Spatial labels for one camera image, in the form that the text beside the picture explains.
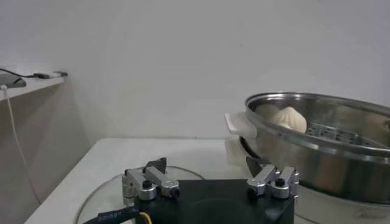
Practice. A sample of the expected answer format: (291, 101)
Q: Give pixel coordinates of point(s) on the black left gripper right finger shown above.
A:
(274, 185)

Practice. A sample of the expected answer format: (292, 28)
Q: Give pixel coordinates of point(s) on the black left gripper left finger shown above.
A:
(152, 185)

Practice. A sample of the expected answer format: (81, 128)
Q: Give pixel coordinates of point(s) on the round glass pot lid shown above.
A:
(109, 201)

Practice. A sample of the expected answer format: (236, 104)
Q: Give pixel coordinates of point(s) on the white steamed baozi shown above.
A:
(377, 124)
(291, 118)

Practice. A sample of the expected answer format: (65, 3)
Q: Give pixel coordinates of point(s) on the steel perforated steamer basket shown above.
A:
(320, 170)

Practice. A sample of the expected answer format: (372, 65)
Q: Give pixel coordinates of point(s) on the white electric cooker base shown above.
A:
(329, 211)

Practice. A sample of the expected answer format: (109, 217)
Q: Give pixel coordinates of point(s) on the black usb adapter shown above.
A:
(61, 73)

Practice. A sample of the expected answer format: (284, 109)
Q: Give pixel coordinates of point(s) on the white side desk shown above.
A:
(33, 87)

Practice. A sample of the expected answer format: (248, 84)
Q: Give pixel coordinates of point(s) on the black smartphone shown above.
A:
(10, 81)

